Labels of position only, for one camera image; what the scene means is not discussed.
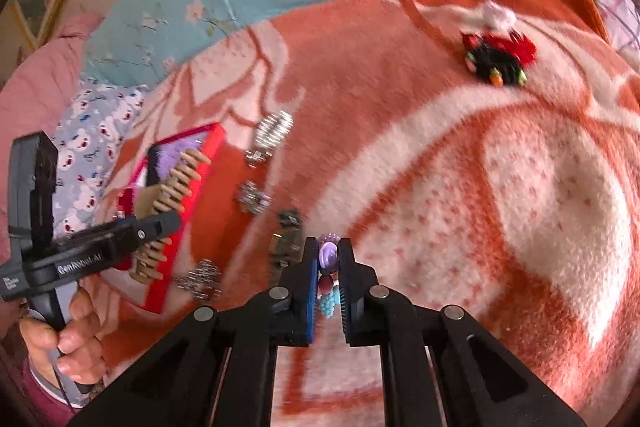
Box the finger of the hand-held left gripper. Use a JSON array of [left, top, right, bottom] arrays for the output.
[[107, 211, 182, 257]]

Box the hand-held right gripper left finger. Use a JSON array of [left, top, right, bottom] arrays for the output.
[[65, 237, 321, 427]]

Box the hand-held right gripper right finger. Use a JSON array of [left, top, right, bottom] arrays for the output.
[[337, 238, 586, 427]]

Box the beige hair claw clip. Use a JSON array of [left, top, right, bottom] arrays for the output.
[[129, 148, 212, 283]]

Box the colourful beaded bracelet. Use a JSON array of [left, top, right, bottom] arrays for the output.
[[315, 232, 346, 320]]

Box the red box with white inside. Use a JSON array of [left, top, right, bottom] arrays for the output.
[[100, 123, 227, 314]]

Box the purple organza scrunchie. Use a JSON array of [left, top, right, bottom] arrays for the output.
[[155, 139, 203, 180]]

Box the person's left forearm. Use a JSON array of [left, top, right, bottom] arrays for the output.
[[15, 357, 81, 427]]

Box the person's left hand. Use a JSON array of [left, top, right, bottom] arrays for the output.
[[20, 279, 108, 388]]

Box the small dark hair clip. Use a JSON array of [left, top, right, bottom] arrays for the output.
[[268, 208, 304, 273]]

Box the bear print pillow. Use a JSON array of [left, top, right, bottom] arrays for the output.
[[50, 79, 148, 238]]

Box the pink quilt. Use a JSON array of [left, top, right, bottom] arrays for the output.
[[0, 14, 101, 188]]

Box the silver sparkly ornament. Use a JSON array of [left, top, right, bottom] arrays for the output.
[[236, 181, 272, 215]]

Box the orange and cream blanket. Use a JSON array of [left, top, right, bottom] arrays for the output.
[[75, 0, 640, 427]]

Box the red and black hair accessory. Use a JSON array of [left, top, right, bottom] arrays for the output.
[[465, 44, 528, 88]]

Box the white pink pompom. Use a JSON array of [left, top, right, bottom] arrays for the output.
[[480, 2, 517, 30]]

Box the silver chain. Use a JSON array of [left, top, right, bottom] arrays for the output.
[[176, 259, 223, 305]]

